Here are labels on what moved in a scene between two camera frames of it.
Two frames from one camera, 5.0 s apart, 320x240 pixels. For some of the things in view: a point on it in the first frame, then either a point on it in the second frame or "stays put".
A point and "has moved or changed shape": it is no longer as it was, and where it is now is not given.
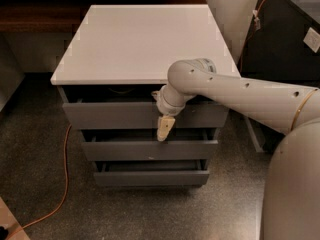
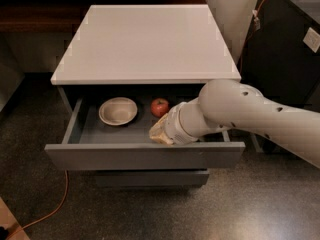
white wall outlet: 312,39 stays put
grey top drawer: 142,115 has moved or changed shape
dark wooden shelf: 64,14 stays put
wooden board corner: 9,221 stays put
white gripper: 167,108 -> 174,124
